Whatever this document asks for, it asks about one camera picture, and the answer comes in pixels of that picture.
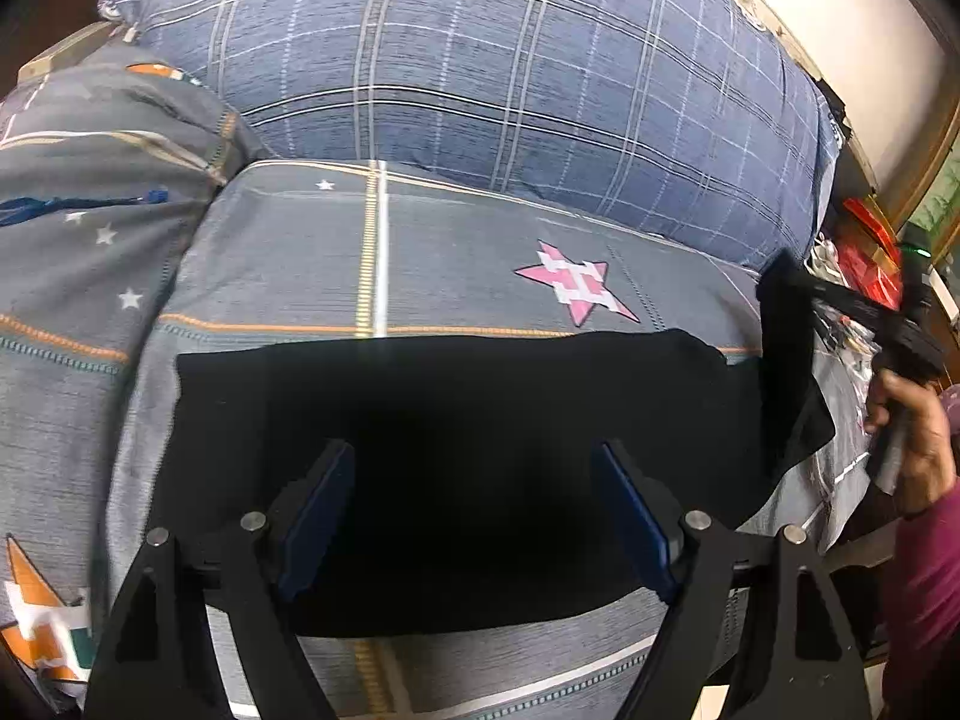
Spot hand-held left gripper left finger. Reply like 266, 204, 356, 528
82, 439, 357, 720

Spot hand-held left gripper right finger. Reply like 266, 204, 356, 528
592, 441, 875, 720

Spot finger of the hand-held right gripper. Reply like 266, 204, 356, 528
804, 271, 906, 337

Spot black pants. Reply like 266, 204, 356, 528
146, 247, 839, 638

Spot person's right hand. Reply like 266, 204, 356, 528
862, 370, 960, 520

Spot red bag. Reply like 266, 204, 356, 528
836, 195, 905, 316

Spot white plastic bag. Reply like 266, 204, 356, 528
806, 231, 850, 287

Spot grey star-print bedsheet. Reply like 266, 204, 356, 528
90, 157, 886, 720

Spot grey star-print pillow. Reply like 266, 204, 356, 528
0, 43, 263, 691

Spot blue plaid pillow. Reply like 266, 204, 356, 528
97, 0, 845, 271

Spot brown headboard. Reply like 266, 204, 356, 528
0, 0, 128, 102

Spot wooden picture frame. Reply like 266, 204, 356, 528
885, 99, 960, 256

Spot tan wooden bed rail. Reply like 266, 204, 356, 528
19, 21, 141, 83

